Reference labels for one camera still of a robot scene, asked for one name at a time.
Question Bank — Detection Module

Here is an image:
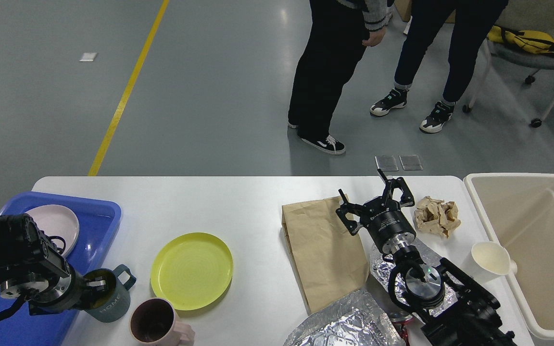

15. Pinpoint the large crumpled aluminium foil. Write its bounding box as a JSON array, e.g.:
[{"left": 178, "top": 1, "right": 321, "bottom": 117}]
[{"left": 284, "top": 289, "right": 406, "bottom": 346}]

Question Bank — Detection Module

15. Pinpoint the floor outlet plate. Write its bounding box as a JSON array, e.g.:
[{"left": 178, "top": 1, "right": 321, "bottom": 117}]
[
  {"left": 399, "top": 155, "right": 424, "bottom": 171},
  {"left": 375, "top": 155, "right": 399, "bottom": 172}
]

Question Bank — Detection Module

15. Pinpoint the yellow plate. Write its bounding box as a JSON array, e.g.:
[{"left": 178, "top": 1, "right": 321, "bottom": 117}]
[{"left": 150, "top": 232, "right": 234, "bottom": 311}]

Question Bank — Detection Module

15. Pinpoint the blue plastic tray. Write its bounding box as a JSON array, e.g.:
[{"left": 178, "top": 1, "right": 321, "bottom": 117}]
[{"left": 0, "top": 191, "right": 122, "bottom": 346}]

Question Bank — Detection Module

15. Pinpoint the person in grey sweater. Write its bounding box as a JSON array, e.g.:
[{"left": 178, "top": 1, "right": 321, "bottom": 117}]
[{"left": 288, "top": 0, "right": 389, "bottom": 155}]

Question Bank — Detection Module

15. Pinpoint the pink plate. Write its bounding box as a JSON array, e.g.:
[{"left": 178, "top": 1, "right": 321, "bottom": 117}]
[{"left": 26, "top": 204, "right": 80, "bottom": 258}]

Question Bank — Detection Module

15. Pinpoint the small aluminium foil piece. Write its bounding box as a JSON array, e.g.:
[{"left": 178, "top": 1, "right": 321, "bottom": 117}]
[{"left": 369, "top": 238, "right": 458, "bottom": 317}]

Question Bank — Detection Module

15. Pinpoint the crumpled brown paper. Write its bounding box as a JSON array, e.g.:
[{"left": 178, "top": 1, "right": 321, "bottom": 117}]
[{"left": 414, "top": 196, "right": 462, "bottom": 238}]

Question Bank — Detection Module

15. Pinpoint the yellow bag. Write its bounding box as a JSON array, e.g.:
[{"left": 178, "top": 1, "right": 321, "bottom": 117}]
[{"left": 487, "top": 25, "right": 554, "bottom": 57}]

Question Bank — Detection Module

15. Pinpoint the right floor outlet plate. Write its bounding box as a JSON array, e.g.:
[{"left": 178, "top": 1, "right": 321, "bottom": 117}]
[{"left": 399, "top": 155, "right": 424, "bottom": 171}]

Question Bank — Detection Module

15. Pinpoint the white paper cup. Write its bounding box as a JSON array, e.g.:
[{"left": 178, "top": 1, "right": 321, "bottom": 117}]
[{"left": 470, "top": 241, "right": 518, "bottom": 281}]

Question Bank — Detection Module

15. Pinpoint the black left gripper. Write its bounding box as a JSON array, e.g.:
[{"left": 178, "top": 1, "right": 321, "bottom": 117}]
[{"left": 0, "top": 274, "right": 109, "bottom": 316}]

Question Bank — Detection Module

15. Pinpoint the beige plastic bin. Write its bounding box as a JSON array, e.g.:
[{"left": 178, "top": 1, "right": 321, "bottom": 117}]
[{"left": 464, "top": 173, "right": 554, "bottom": 340}]

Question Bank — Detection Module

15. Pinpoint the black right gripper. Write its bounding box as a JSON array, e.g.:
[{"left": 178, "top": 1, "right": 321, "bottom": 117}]
[{"left": 336, "top": 170, "right": 416, "bottom": 254}]

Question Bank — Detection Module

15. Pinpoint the grey office chair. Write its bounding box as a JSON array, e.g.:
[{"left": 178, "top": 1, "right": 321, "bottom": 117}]
[{"left": 462, "top": 38, "right": 554, "bottom": 128}]

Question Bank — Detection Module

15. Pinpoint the brown paper bag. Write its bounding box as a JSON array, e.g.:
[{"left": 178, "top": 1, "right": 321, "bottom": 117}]
[{"left": 282, "top": 197, "right": 369, "bottom": 314}]

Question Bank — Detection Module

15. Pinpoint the person in dark jeans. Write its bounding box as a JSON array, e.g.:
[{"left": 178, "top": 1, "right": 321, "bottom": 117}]
[{"left": 370, "top": 0, "right": 509, "bottom": 134}]

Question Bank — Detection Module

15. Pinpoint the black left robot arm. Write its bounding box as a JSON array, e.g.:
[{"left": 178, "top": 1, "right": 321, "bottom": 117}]
[{"left": 0, "top": 214, "right": 112, "bottom": 321}]

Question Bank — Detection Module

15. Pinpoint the left floor outlet plate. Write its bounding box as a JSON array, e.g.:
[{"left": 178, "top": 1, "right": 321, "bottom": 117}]
[{"left": 375, "top": 155, "right": 399, "bottom": 172}]

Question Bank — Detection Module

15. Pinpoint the pink mug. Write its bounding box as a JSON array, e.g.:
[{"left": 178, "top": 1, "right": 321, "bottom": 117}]
[{"left": 129, "top": 297, "right": 195, "bottom": 346}]

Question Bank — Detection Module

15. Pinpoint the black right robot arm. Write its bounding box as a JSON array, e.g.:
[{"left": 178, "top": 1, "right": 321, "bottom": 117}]
[{"left": 336, "top": 170, "right": 515, "bottom": 346}]

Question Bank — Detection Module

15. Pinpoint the dark green mug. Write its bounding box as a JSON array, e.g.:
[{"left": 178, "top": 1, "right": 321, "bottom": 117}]
[{"left": 84, "top": 264, "right": 136, "bottom": 323}]

